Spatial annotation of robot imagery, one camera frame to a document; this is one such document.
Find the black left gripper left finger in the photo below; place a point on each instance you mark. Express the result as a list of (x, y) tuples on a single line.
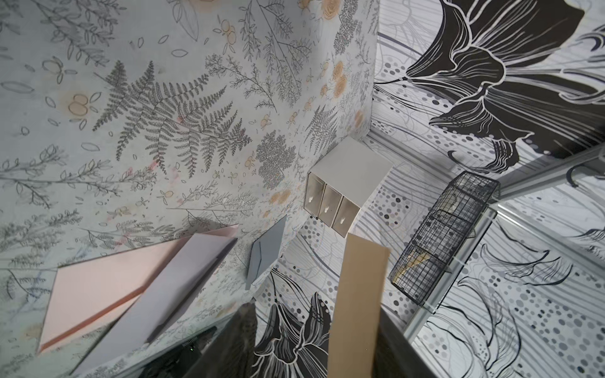
[(232, 353)]

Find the lilac grey envelope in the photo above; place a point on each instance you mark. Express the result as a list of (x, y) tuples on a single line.
[(166, 298)]

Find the yellow kraft envelope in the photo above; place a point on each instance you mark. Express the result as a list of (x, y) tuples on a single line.
[(353, 332)]

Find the black wire mesh basket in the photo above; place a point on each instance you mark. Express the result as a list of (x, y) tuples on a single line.
[(441, 235)]

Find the pink envelope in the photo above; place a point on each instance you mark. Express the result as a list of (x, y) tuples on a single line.
[(88, 295)]

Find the white mini drawer cabinet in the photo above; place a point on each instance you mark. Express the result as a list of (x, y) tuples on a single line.
[(342, 182)]

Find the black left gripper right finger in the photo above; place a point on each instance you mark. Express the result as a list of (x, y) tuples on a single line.
[(394, 356)]

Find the dark grey envelope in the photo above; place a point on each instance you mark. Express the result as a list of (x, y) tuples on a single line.
[(265, 251)]

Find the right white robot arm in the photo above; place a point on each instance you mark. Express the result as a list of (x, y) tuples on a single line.
[(288, 349)]

